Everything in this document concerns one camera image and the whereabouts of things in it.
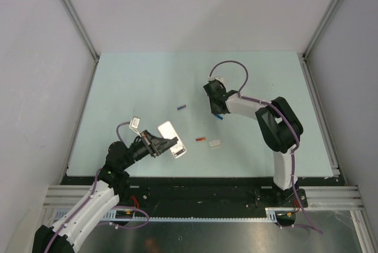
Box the slotted cable duct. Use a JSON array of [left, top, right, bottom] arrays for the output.
[[53, 207, 296, 223]]

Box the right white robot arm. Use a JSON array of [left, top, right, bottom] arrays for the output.
[[203, 79, 304, 206]]

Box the left aluminium frame post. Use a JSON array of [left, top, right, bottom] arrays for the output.
[[44, 0, 100, 61]]

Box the white battery cover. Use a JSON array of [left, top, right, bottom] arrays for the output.
[[209, 140, 221, 148]]

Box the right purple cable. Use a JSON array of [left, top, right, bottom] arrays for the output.
[[208, 60, 324, 235]]

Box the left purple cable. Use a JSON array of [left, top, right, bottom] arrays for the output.
[[44, 121, 150, 253]]

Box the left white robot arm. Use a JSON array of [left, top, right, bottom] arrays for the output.
[[32, 129, 181, 252]]

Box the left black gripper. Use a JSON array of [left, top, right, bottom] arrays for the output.
[[121, 129, 177, 169]]

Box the red white remote control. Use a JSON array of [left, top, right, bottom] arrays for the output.
[[158, 121, 187, 159]]

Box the aluminium frame post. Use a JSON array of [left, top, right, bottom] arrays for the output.
[[44, 0, 100, 61], [301, 0, 360, 61]]

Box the purple cable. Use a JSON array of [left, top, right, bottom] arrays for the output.
[[44, 121, 150, 253], [208, 60, 324, 235]]

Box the right aluminium frame post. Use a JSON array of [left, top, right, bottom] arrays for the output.
[[301, 0, 360, 61]]

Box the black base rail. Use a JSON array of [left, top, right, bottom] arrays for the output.
[[60, 176, 345, 218]]

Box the blue purple battery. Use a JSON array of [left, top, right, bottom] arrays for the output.
[[177, 105, 187, 111]]

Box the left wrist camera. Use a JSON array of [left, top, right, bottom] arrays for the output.
[[129, 116, 141, 136]]

